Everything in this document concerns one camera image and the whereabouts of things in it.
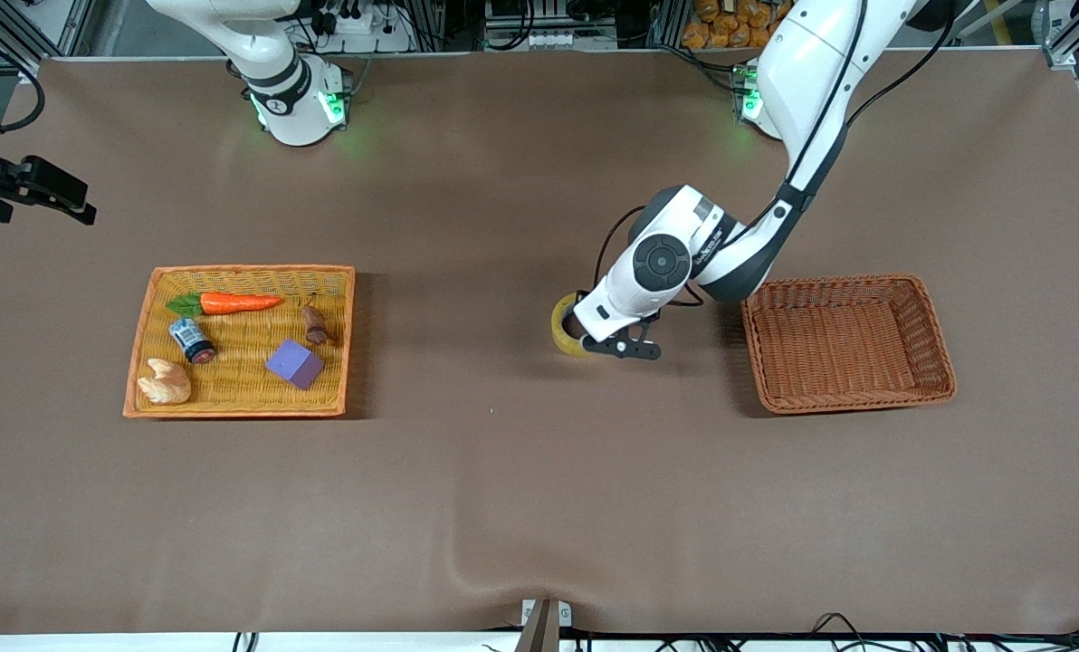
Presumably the clear yellowish tape roll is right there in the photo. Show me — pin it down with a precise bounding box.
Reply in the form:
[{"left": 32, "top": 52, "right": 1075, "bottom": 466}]
[{"left": 550, "top": 293, "right": 597, "bottom": 358}]

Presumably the brown wicker basket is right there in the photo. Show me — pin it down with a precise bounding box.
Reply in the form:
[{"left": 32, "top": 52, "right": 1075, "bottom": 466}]
[{"left": 740, "top": 274, "right": 957, "bottom": 416}]

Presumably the small blue labelled can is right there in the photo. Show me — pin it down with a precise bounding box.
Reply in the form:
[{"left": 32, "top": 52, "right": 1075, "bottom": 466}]
[{"left": 168, "top": 317, "right": 217, "bottom": 365}]

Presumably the orange toy carrot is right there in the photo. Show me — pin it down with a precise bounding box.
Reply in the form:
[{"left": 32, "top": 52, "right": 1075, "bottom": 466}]
[{"left": 167, "top": 292, "right": 283, "bottom": 318}]

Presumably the toy croissant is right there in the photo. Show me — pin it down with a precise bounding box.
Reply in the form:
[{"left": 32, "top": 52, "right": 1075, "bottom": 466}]
[{"left": 137, "top": 358, "right": 193, "bottom": 405}]

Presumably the yellow wicker basket orange rim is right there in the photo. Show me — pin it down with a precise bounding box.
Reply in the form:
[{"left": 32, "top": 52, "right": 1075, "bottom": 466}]
[{"left": 123, "top": 264, "right": 357, "bottom": 419}]

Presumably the purple foam cube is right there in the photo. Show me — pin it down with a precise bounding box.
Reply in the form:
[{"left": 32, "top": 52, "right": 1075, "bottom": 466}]
[{"left": 265, "top": 340, "right": 326, "bottom": 391}]

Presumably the bag of orange buns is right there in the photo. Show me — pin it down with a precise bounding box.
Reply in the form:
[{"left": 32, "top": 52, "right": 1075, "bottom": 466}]
[{"left": 682, "top": 0, "right": 789, "bottom": 51}]

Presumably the white power strip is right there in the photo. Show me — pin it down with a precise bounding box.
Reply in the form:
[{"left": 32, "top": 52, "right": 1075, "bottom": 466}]
[{"left": 309, "top": 0, "right": 414, "bottom": 53}]

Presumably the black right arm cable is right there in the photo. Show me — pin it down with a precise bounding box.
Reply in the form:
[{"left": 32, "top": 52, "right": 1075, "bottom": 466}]
[{"left": 0, "top": 23, "right": 47, "bottom": 137}]

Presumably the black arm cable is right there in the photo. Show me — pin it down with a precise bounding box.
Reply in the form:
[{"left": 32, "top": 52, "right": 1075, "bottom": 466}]
[
  {"left": 788, "top": 0, "right": 961, "bottom": 196},
  {"left": 0, "top": 23, "right": 47, "bottom": 137}
]

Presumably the aluminium frame profile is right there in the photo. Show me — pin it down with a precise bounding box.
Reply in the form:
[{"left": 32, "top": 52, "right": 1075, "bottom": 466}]
[
  {"left": 0, "top": 0, "right": 97, "bottom": 82},
  {"left": 1033, "top": 0, "right": 1079, "bottom": 72}
]

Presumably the metal mount bracket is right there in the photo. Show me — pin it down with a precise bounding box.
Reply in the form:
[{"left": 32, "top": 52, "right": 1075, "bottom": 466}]
[{"left": 514, "top": 598, "right": 574, "bottom": 652}]

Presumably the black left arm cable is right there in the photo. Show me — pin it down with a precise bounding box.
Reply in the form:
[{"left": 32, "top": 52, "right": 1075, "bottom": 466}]
[{"left": 788, "top": 0, "right": 961, "bottom": 196}]

